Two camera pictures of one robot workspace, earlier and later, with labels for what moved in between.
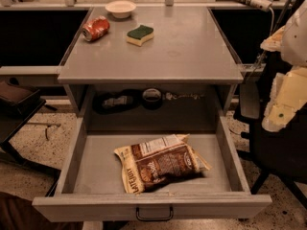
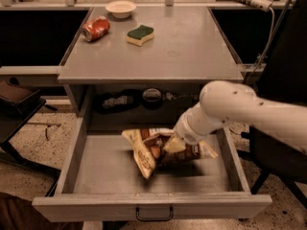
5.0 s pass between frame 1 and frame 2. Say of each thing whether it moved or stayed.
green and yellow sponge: stayed
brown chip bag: moved
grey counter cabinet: stayed
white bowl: stayed
